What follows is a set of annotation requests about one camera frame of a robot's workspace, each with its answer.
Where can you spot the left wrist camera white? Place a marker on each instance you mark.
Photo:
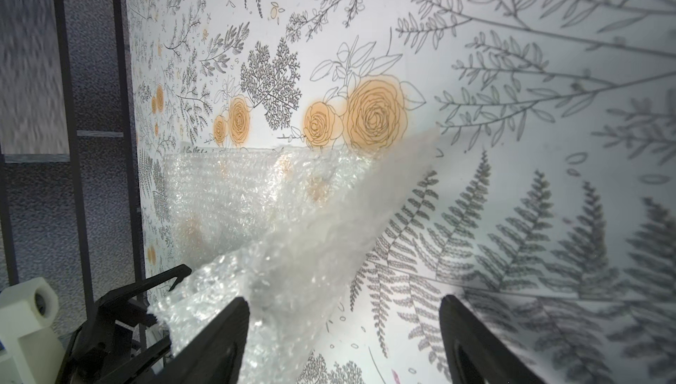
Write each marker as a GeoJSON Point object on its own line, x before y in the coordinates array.
{"type": "Point", "coordinates": [30, 350]}

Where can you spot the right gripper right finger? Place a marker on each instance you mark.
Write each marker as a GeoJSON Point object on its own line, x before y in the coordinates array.
{"type": "Point", "coordinates": [474, 354]}

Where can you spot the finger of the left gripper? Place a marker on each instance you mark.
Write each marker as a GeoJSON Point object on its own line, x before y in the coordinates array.
{"type": "Point", "coordinates": [132, 371]}
{"type": "Point", "coordinates": [126, 296]}

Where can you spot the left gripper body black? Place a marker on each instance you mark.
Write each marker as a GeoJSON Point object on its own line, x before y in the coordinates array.
{"type": "Point", "coordinates": [102, 344]}

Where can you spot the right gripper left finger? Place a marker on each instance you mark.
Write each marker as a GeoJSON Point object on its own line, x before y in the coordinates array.
{"type": "Point", "coordinates": [216, 354]}

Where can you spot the clear bubble wrap sheet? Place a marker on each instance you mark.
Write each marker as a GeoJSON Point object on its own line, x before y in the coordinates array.
{"type": "Point", "coordinates": [283, 229]}

